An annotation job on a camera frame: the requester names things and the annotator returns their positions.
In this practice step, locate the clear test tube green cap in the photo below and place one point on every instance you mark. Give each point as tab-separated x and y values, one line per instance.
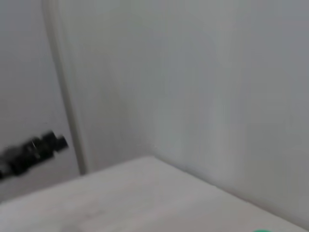
264	230

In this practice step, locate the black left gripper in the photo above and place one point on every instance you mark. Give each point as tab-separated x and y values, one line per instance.
13	162

